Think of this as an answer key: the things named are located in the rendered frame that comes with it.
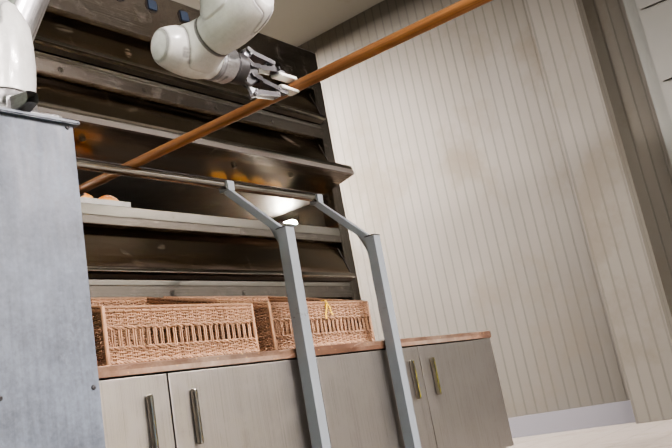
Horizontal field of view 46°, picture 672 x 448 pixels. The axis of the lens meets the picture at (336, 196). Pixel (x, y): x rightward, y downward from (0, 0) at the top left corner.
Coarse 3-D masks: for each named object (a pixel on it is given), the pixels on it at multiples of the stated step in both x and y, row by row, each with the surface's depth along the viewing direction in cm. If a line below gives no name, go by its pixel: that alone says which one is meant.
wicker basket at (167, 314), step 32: (96, 320) 199; (128, 320) 204; (160, 320) 212; (192, 320) 221; (224, 320) 231; (96, 352) 199; (128, 352) 201; (160, 352) 209; (192, 352) 218; (224, 352) 227
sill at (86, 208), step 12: (84, 204) 265; (96, 204) 268; (120, 216) 275; (132, 216) 279; (144, 216) 284; (156, 216) 288; (168, 216) 293; (180, 216) 297; (192, 216) 302; (204, 216) 307; (216, 216) 313; (252, 228) 327; (264, 228) 333; (300, 228) 352; (312, 228) 359; (324, 228) 366; (336, 228) 374
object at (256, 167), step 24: (96, 120) 260; (96, 144) 271; (120, 144) 276; (144, 144) 282; (192, 144) 294; (216, 144) 303; (168, 168) 304; (192, 168) 311; (216, 168) 318; (240, 168) 325; (264, 168) 333; (288, 168) 341; (312, 168) 350; (336, 168) 362; (312, 192) 375
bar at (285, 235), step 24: (96, 168) 226; (120, 168) 232; (264, 192) 281; (288, 192) 291; (264, 216) 255; (336, 216) 298; (288, 240) 247; (288, 264) 246; (384, 264) 286; (288, 288) 245; (384, 288) 281; (384, 312) 280; (384, 336) 279; (312, 360) 239; (312, 384) 236; (408, 384) 276; (312, 408) 235; (408, 408) 271; (312, 432) 234; (408, 432) 270
